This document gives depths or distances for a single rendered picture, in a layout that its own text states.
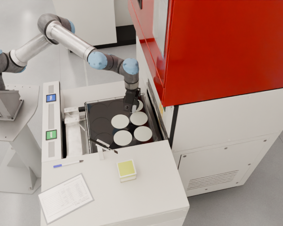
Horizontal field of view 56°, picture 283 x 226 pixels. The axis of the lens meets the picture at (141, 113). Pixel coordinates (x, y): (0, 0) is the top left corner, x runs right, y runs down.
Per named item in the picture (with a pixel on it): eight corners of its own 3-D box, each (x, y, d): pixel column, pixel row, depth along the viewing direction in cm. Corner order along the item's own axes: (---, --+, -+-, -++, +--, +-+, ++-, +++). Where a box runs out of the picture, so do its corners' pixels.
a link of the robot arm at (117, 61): (100, 50, 128) (119, 58, 124) (112, 53, 138) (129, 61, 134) (95, 66, 129) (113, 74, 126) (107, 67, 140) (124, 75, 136)
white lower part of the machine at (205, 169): (205, 113, 269) (225, 47, 205) (241, 189, 219) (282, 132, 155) (136, 125, 259) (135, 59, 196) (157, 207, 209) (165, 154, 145)
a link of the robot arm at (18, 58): (-10, 57, 158) (55, 9, 136) (11, 59, 172) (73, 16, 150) (-3, 75, 157) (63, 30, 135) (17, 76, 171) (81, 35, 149)
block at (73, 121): (79, 119, 153) (78, 116, 150) (79, 124, 151) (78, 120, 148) (65, 121, 152) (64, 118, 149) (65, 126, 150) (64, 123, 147)
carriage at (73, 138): (79, 111, 160) (78, 108, 158) (84, 164, 138) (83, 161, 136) (65, 113, 159) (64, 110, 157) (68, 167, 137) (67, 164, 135)
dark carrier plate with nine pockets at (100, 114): (143, 95, 163) (143, 94, 162) (157, 141, 142) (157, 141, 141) (86, 104, 158) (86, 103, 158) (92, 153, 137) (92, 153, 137)
